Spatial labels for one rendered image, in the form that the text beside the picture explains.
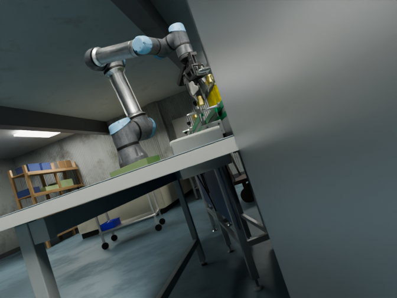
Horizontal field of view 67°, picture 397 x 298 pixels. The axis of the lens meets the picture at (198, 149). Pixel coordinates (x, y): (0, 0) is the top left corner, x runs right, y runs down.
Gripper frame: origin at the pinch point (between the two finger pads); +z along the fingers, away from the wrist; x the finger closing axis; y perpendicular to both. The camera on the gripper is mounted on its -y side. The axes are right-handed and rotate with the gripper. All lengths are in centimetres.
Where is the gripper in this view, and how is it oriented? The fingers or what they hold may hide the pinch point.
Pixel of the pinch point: (198, 99)
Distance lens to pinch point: 140.8
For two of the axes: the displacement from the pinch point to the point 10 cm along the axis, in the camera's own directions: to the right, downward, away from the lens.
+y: 5.6, -2.4, -7.9
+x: 7.5, -2.4, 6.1
